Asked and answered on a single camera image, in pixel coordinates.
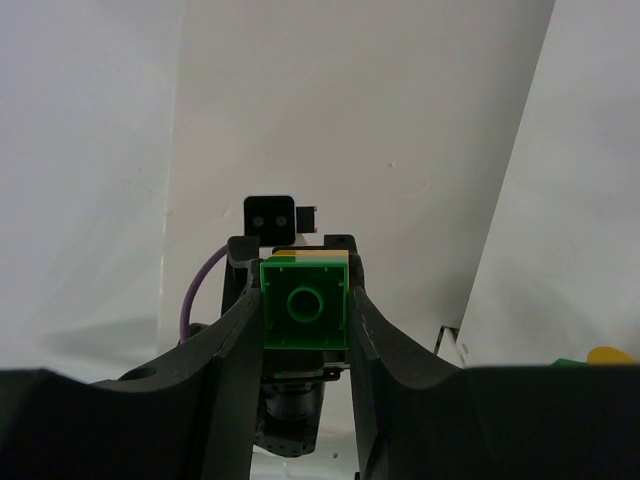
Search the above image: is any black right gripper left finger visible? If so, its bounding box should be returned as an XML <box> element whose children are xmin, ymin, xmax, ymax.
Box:
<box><xmin>1</xmin><ymin>289</ymin><xmax>263</xmax><ymax>479</ymax></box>

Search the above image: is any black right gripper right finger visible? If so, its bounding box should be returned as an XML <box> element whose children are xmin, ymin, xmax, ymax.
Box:
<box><xmin>349</xmin><ymin>288</ymin><xmax>639</xmax><ymax>479</ymax></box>

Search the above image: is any green square lego brick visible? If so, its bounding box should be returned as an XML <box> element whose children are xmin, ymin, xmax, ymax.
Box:
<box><xmin>260</xmin><ymin>256</ymin><xmax>349</xmax><ymax>351</ymax></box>

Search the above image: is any yellow square lego brick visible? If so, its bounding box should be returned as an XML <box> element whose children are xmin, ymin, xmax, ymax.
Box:
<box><xmin>272</xmin><ymin>249</ymin><xmax>350</xmax><ymax>262</ymax></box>

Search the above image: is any green yellow lego stack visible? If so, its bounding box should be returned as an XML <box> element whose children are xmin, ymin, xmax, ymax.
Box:
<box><xmin>552</xmin><ymin>346</ymin><xmax>639</xmax><ymax>367</ymax></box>

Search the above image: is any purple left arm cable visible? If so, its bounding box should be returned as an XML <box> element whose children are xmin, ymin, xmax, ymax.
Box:
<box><xmin>180</xmin><ymin>246</ymin><xmax>232</xmax><ymax>343</ymax></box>

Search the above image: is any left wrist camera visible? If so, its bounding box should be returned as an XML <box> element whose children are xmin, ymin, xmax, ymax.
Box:
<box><xmin>243</xmin><ymin>195</ymin><xmax>317</xmax><ymax>238</ymax></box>

